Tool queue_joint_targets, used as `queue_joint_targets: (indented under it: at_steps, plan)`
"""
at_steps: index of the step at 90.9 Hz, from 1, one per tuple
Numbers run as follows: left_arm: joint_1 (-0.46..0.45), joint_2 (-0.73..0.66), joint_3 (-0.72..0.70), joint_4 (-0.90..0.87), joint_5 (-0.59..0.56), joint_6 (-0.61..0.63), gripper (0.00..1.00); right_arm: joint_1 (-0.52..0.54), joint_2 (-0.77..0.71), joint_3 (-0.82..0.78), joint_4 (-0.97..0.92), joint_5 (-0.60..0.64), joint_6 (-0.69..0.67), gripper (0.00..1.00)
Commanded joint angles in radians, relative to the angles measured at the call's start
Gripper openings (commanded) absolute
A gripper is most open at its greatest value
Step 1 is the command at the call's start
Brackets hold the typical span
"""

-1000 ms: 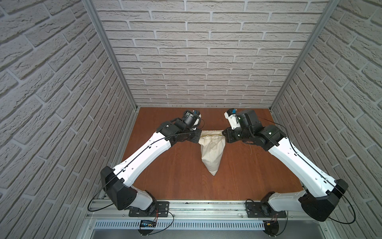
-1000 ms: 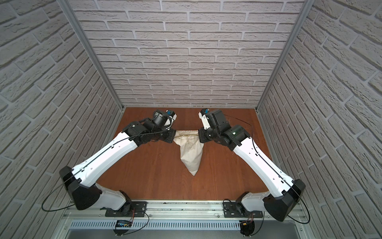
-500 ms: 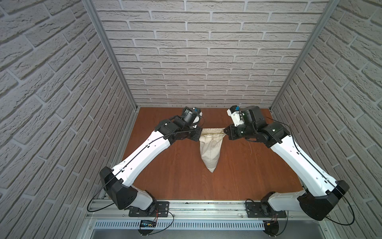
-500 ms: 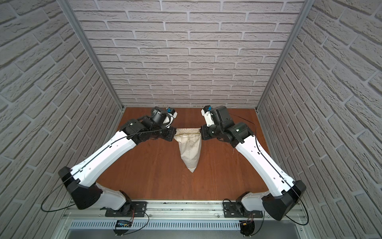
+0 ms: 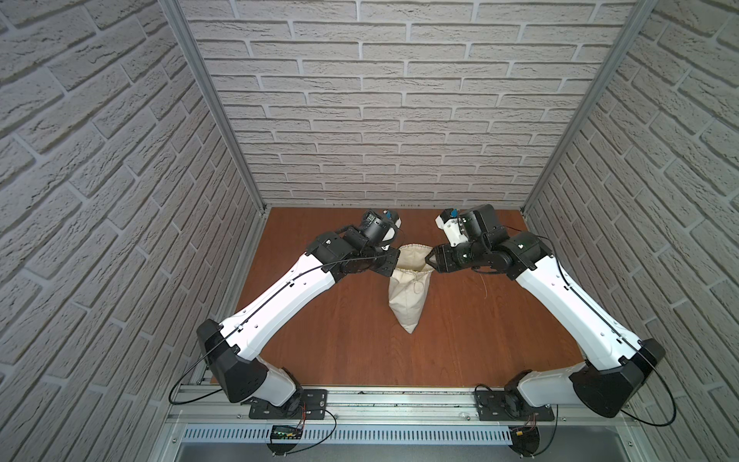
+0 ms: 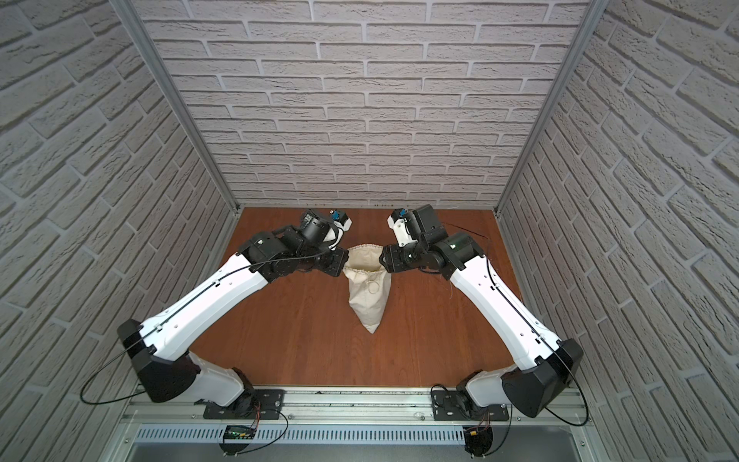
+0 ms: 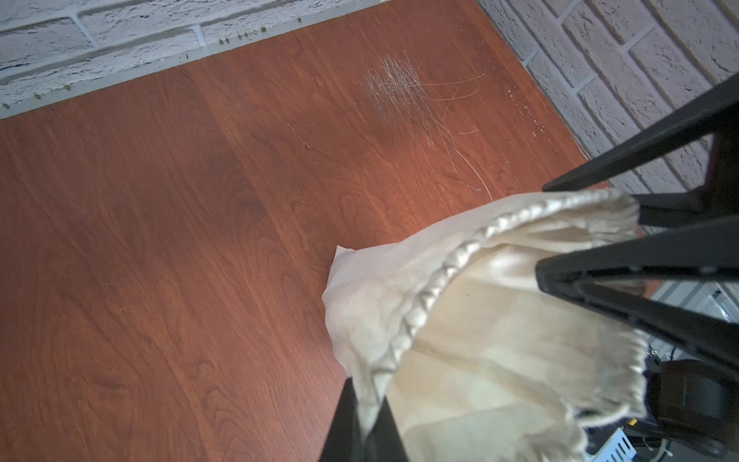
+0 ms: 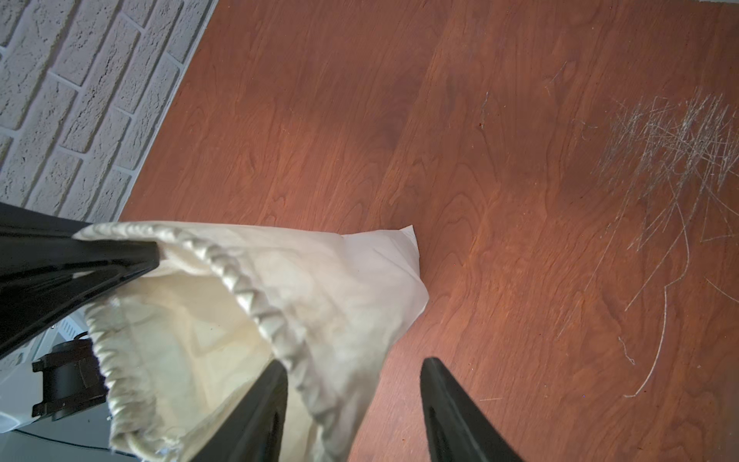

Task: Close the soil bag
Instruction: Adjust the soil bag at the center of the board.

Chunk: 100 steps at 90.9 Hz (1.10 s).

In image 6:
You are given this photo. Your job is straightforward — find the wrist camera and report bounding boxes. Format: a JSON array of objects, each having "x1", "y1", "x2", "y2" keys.
[
  {"x1": 324, "y1": 209, "x2": 352, "y2": 246},
  {"x1": 387, "y1": 208, "x2": 415, "y2": 248}
]

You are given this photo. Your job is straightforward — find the right small electronics board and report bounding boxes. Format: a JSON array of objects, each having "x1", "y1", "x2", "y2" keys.
[{"x1": 463, "y1": 427, "x2": 494, "y2": 457}]

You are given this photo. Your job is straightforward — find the cream cloth drawstring bag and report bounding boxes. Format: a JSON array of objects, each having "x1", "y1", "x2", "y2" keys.
[{"x1": 343, "y1": 244, "x2": 392, "y2": 334}]

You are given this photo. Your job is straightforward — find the left small electronics board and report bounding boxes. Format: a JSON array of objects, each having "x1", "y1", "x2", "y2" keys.
[{"x1": 222, "y1": 425, "x2": 258, "y2": 444}]

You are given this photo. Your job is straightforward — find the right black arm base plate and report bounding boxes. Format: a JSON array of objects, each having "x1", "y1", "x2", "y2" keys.
[{"x1": 429, "y1": 386, "x2": 510, "y2": 423}]

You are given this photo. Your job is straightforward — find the aluminium corner post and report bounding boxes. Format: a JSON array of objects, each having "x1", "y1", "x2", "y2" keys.
[
  {"x1": 111, "y1": 0, "x2": 240, "y2": 215},
  {"x1": 495, "y1": 0, "x2": 609, "y2": 218}
]

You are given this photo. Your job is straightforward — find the right aluminium corner post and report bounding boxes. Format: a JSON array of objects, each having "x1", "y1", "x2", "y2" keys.
[{"x1": 495, "y1": 0, "x2": 609, "y2": 218}]

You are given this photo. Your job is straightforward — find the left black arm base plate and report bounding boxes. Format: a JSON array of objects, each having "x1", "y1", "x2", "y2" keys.
[{"x1": 203, "y1": 389, "x2": 286, "y2": 421}]

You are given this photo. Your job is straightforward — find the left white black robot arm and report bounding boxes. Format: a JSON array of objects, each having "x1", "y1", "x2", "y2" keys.
[{"x1": 117, "y1": 209, "x2": 351, "y2": 414}]

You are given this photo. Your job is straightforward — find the left aluminium corner post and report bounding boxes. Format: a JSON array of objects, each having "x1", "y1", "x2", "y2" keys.
[{"x1": 111, "y1": 0, "x2": 240, "y2": 215}]

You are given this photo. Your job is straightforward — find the aluminium front rail frame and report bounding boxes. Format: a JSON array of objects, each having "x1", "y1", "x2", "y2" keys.
[{"x1": 102, "y1": 386, "x2": 607, "y2": 461}]

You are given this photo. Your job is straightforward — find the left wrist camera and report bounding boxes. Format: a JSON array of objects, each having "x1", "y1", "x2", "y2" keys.
[{"x1": 324, "y1": 209, "x2": 352, "y2": 246}]

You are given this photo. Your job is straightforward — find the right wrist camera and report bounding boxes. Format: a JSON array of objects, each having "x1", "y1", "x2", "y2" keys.
[{"x1": 387, "y1": 208, "x2": 415, "y2": 248}]

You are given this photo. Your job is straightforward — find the small electronics board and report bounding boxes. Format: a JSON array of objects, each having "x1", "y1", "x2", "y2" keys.
[
  {"x1": 463, "y1": 427, "x2": 494, "y2": 457},
  {"x1": 222, "y1": 425, "x2": 258, "y2": 444}
]

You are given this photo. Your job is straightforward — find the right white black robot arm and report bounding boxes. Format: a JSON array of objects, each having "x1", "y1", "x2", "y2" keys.
[{"x1": 379, "y1": 205, "x2": 584, "y2": 418}]

